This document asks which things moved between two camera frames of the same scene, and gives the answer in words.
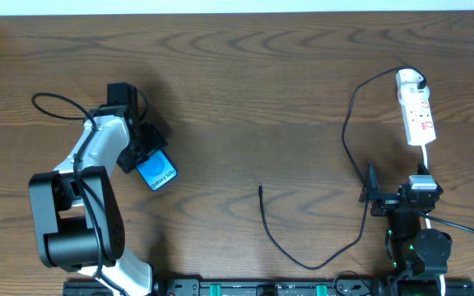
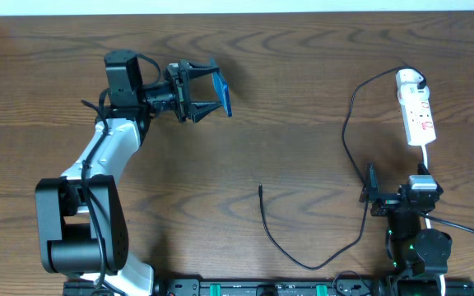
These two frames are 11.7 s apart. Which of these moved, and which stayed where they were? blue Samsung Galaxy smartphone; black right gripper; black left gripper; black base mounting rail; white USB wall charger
Moved: blue Samsung Galaxy smartphone; black left gripper
Stayed: white USB wall charger; black base mounting rail; black right gripper
